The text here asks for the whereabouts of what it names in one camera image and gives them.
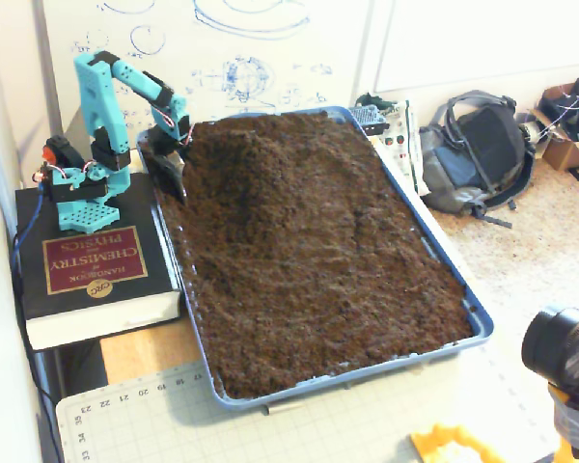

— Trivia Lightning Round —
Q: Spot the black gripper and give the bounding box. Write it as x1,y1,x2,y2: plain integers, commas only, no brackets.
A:
149,123,194,206

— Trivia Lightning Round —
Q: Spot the brown soil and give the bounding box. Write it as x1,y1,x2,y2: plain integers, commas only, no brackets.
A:
142,111,475,400

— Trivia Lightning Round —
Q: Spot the black fabric bundle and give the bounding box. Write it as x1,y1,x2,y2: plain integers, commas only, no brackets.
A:
539,77,579,142

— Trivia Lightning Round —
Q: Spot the brown cardboard box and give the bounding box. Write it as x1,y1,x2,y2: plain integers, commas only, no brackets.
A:
530,79,579,187

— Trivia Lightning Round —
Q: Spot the black cable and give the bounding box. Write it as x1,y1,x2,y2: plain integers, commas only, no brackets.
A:
10,235,64,463

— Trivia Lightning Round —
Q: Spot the grey gridded cutting mat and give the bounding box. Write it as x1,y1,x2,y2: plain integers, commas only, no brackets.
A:
55,337,561,463

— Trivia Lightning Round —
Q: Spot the black webcam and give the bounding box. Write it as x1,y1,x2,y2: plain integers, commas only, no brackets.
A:
520,303,579,392

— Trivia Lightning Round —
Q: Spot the yellow plastic part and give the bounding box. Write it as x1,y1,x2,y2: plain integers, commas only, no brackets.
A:
409,422,508,463

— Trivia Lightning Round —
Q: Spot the white printed bag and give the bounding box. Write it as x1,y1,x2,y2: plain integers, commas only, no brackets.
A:
369,99,430,197

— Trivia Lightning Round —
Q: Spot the whiteboard with blue drawings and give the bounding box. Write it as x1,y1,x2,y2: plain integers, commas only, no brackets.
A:
41,0,372,141

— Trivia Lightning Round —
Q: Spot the green object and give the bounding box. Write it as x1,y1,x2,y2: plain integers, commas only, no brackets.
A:
354,92,400,110

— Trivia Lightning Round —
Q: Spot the grey metal bar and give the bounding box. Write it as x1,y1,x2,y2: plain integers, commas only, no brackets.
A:
262,400,306,416

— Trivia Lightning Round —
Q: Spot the grey backpack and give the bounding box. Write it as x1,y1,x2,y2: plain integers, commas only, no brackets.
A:
418,90,537,229

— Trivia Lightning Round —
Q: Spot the blue plastic tray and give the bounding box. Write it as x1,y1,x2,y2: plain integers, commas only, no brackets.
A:
135,105,495,412

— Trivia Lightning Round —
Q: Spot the yellow taped camera stand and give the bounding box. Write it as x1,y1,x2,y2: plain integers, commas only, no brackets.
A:
547,380,579,463

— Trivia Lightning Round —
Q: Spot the blue cable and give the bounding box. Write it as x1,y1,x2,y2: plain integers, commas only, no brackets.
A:
9,190,47,290

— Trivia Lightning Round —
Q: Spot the black chemistry physics handbook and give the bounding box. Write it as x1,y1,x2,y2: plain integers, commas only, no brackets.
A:
14,173,182,351

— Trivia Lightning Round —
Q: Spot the black device with orange cap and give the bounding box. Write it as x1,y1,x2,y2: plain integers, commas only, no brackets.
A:
41,135,86,170

